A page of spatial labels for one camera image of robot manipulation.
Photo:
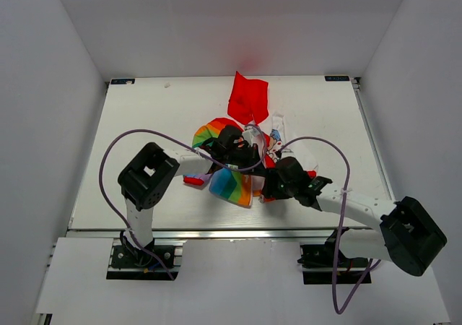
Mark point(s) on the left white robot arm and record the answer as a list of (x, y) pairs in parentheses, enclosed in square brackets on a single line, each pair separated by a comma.
[(146, 178)]

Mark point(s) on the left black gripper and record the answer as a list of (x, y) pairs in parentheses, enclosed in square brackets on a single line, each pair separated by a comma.
[(253, 156)]

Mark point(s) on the red rainbow kids jacket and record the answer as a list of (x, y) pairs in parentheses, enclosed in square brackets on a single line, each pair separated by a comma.
[(248, 106)]

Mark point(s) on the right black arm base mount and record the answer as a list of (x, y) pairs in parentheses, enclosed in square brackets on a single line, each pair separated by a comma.
[(317, 262)]

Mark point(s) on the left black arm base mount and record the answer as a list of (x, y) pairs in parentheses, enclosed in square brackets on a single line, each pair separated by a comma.
[(128, 262)]

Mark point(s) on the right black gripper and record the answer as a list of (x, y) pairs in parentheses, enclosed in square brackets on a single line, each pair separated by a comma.
[(270, 188)]

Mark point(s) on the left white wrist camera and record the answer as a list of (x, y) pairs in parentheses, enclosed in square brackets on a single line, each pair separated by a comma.
[(252, 136)]

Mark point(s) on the right blue table label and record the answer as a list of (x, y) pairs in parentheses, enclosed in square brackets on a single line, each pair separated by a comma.
[(337, 78)]

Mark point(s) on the left blue table label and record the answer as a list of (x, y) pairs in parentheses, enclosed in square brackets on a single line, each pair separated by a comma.
[(122, 81)]

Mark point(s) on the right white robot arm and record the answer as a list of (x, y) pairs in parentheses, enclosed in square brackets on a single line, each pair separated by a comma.
[(401, 232)]

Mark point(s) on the blue table label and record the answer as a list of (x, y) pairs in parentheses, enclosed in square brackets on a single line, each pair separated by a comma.
[(337, 78), (122, 81)]

